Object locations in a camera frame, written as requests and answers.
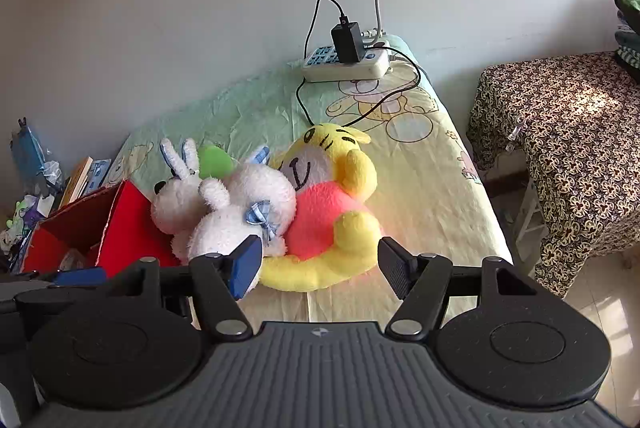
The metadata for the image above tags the white power strip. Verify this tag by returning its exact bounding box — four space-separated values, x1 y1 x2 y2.
301 38 393 83

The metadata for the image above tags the red cardboard box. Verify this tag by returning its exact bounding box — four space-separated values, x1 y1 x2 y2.
22 179 181 275

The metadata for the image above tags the blue bag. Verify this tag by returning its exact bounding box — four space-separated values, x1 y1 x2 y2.
11 118 57 195

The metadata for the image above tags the green plush dog toy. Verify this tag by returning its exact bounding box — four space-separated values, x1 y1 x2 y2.
197 145 239 181

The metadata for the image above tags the brown floral tablecloth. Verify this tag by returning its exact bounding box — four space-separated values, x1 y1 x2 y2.
467 52 640 299

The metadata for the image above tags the clear plastic clip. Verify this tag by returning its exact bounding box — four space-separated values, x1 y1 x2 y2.
506 118 529 153

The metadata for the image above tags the blue checked packet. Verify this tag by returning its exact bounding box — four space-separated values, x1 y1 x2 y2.
91 159 114 189

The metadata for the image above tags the white metal frame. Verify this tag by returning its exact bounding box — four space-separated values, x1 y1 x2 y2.
514 178 547 249

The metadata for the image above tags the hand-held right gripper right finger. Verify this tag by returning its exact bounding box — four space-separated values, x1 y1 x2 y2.
377 237 540 343

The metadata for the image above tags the yellow tiger plush toy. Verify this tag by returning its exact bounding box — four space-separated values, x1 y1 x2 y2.
260 123 383 293

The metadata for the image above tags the stack of folded clothes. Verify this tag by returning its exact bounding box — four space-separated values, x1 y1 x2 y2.
614 0 640 83

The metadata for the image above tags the white rabbit plush checked bow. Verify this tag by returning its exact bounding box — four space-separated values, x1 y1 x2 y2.
172 145 298 261

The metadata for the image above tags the black charger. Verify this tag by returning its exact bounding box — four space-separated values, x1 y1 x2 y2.
331 22 362 64

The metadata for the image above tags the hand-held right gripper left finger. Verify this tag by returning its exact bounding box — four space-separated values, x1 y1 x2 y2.
100 238 263 343

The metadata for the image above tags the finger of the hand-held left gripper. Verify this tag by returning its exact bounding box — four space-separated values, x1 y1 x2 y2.
50 267 108 287

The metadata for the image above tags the yellow book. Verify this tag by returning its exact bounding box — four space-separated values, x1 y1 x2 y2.
58 157 95 209

